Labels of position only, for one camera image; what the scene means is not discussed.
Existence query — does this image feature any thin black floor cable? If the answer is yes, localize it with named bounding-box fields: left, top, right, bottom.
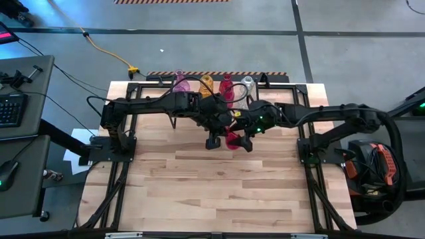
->
left=404, top=0, right=425, bottom=16

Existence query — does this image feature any red faceted glass vase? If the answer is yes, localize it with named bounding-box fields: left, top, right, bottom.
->
left=224, top=127, right=244, bottom=151

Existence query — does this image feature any grey desk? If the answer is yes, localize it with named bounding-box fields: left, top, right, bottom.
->
left=0, top=134, right=51, bottom=220
left=0, top=54, right=56, bottom=141

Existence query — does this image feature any metal handle knob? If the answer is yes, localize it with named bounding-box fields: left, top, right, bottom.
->
left=42, top=169, right=64, bottom=182

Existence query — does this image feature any wooden shelf black frame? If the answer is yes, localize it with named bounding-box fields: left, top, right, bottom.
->
left=168, top=80, right=263, bottom=130

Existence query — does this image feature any pink teardrop glass vase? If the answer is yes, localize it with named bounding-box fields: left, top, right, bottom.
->
left=174, top=69, right=191, bottom=93

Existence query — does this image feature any yellow glass vase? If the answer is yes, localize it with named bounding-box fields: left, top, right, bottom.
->
left=198, top=74, right=214, bottom=98

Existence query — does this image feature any black stand with green light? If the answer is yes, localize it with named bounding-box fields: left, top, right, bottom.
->
left=365, top=85, right=425, bottom=132

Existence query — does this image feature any black computer mouse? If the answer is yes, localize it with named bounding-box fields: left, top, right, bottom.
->
left=0, top=160, right=20, bottom=193

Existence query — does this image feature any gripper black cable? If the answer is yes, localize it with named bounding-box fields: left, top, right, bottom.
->
left=86, top=76, right=250, bottom=117
left=272, top=102, right=349, bottom=129

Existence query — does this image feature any white paper sheet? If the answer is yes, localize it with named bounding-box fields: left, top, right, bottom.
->
left=62, top=128, right=93, bottom=176

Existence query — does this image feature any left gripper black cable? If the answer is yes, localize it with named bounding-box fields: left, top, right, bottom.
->
left=86, top=76, right=250, bottom=117

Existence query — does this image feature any black corrugated hose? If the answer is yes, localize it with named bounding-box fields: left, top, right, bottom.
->
left=343, top=106, right=408, bottom=226

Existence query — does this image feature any yellow extension cable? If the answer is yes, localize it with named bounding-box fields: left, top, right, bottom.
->
left=46, top=0, right=140, bottom=80

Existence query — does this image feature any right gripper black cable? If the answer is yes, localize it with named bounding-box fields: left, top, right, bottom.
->
left=272, top=102, right=349, bottom=129

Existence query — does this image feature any black desk clamp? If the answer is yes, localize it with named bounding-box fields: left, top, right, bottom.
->
left=0, top=64, right=44, bottom=90

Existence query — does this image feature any clear tall glass vase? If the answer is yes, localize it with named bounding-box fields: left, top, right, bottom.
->
left=240, top=75, right=256, bottom=99

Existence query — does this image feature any black keyboard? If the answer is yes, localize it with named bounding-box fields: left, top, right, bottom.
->
left=0, top=92, right=29, bottom=129

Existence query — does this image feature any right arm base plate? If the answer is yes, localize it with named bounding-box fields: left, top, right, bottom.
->
left=296, top=137, right=347, bottom=166

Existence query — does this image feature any monitor with red screen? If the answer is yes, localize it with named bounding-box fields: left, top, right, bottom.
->
left=0, top=21, right=20, bottom=46

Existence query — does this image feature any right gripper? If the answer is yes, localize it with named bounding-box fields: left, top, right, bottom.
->
left=228, top=99, right=284, bottom=153

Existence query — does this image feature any silver metal bracket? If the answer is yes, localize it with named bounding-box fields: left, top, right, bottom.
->
left=290, top=233, right=329, bottom=239
left=104, top=232, right=144, bottom=239

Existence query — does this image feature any hazard-striped black mat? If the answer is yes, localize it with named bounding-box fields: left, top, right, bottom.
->
left=145, top=70, right=290, bottom=84

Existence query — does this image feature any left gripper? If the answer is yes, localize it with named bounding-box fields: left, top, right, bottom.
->
left=198, top=95, right=234, bottom=151

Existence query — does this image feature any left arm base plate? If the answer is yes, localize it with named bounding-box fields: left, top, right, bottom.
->
left=86, top=135, right=137, bottom=164

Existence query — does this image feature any black aluminium table frame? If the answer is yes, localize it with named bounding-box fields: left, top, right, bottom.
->
left=76, top=81, right=358, bottom=233

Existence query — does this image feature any orange and black device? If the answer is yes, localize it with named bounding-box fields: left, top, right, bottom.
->
left=343, top=138, right=399, bottom=213

